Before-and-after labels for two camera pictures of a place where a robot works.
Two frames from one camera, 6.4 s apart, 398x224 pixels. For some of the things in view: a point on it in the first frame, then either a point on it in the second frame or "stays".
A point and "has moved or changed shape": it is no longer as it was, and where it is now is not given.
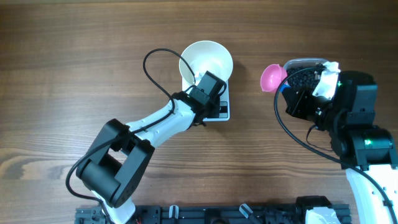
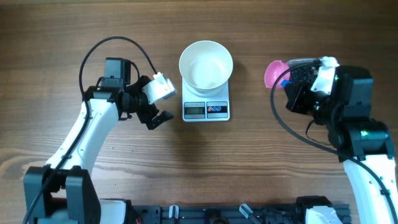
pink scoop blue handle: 272,77 has moved or changed shape
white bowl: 207,55 stays
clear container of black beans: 300,73 stays
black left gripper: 214,111 -> 151,111
